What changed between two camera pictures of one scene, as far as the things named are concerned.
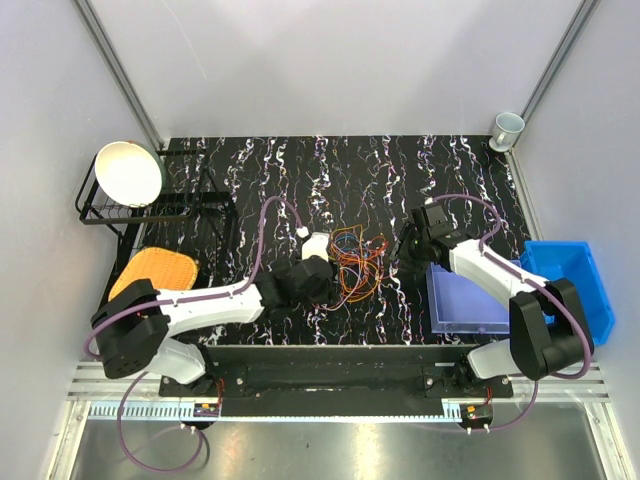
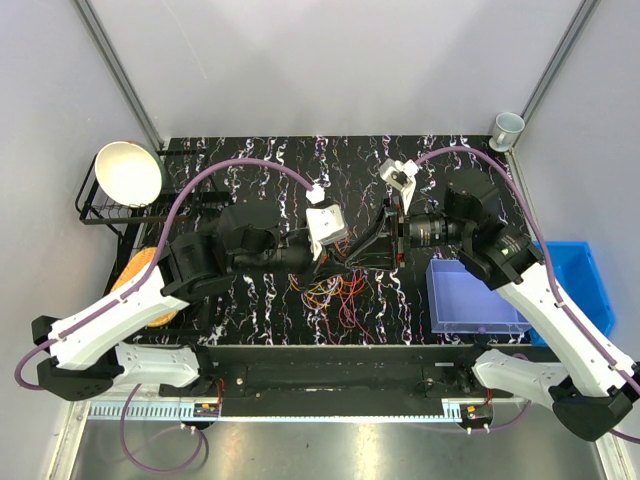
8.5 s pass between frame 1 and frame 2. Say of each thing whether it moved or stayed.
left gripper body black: moved
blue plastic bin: stayed
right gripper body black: moved
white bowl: stayed
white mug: stayed
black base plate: stayed
